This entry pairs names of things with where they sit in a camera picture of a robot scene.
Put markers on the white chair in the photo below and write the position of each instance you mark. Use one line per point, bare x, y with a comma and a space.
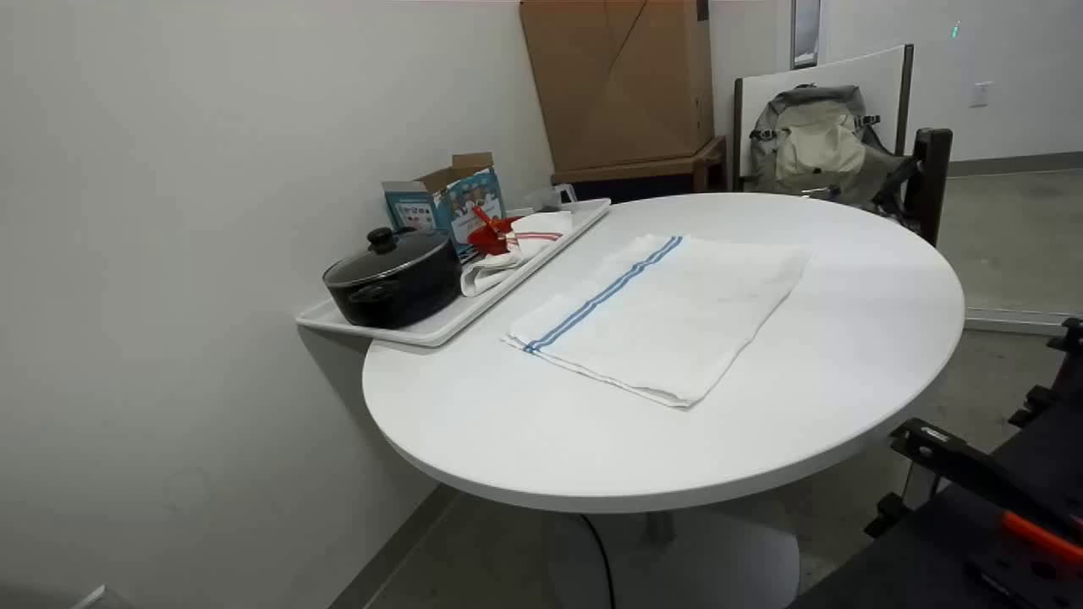
884, 83

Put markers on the black cooking pot with lid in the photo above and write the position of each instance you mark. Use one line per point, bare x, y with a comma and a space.
402, 280

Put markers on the white towel with blue stripes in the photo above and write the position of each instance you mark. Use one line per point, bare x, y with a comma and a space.
662, 316

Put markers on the black equipment stand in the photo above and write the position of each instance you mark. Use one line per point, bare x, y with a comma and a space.
939, 547

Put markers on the round white table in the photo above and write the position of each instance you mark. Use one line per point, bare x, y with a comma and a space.
642, 485

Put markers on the black clamp with orange handle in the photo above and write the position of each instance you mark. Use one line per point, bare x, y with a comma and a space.
1026, 514

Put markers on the white cloth on tray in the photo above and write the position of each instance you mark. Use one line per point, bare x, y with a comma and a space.
531, 235

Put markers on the white rectangular tray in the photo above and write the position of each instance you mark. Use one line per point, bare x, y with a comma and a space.
438, 329

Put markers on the red plastic object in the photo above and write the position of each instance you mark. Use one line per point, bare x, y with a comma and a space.
492, 235

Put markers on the blue open cardboard box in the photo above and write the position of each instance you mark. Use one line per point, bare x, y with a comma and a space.
448, 202

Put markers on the large brown cardboard box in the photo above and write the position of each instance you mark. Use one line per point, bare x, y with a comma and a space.
625, 87

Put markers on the beige backpack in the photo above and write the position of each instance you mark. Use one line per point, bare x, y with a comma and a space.
824, 145

